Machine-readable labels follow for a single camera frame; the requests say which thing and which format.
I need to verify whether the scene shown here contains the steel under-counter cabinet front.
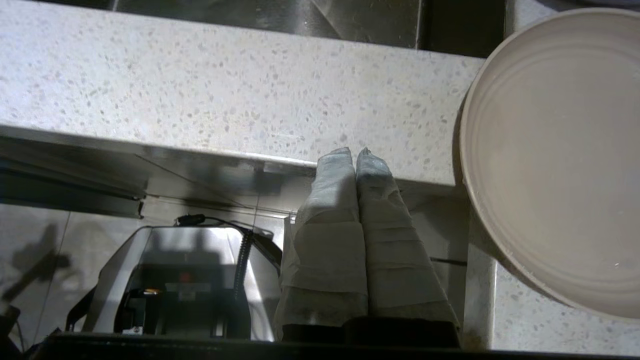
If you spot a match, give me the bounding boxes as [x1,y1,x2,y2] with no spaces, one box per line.
[0,125,468,301]

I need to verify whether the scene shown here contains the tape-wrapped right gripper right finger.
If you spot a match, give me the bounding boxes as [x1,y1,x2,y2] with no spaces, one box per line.
[356,147,458,323]

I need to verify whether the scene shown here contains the beige plastic plate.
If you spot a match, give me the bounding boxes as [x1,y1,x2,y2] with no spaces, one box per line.
[459,7,640,321]

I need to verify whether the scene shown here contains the black coiled base cable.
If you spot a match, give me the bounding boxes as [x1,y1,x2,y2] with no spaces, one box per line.
[175,214,283,301]

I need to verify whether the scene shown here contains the stainless steel sink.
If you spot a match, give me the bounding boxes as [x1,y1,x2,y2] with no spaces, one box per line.
[30,0,506,58]

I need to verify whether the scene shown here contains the shiny metal robot base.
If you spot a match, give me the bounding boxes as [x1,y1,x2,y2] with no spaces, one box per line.
[65,225,283,342]

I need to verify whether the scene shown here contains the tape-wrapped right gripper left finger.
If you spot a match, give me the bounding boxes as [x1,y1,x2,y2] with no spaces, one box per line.
[274,147,369,342]

